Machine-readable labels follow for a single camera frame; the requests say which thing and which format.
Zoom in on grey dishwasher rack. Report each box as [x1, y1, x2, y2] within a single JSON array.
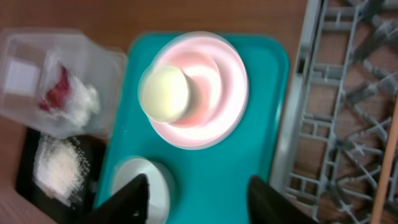
[[269, 0, 397, 223]]

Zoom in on white napkin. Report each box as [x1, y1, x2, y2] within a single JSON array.
[[49, 63, 100, 128]]

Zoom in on pink bowl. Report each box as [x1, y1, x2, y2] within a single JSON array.
[[158, 52, 223, 128]]

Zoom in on wooden chopstick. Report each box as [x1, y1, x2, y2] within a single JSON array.
[[370, 100, 398, 224]]

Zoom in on grey bowl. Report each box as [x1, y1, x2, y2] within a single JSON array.
[[111, 157, 176, 224]]

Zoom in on clear plastic bin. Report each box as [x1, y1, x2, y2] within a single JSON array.
[[1, 29, 127, 138]]

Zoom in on pale green cup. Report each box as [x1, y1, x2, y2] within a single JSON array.
[[138, 65, 191, 123]]

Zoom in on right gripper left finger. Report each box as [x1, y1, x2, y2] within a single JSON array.
[[77, 174, 149, 224]]

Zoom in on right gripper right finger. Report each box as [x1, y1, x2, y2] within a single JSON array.
[[247, 175, 318, 224]]

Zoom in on black plastic tray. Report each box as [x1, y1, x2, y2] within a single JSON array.
[[16, 128, 106, 223]]

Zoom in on red foil snack wrapper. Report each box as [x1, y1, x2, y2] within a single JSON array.
[[39, 65, 71, 112]]

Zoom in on pink plate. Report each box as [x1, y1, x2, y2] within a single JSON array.
[[149, 32, 249, 150]]

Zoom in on white rice leftovers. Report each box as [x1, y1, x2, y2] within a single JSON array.
[[33, 135, 90, 207]]

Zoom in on teal serving tray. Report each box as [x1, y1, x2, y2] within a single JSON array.
[[94, 32, 289, 223]]

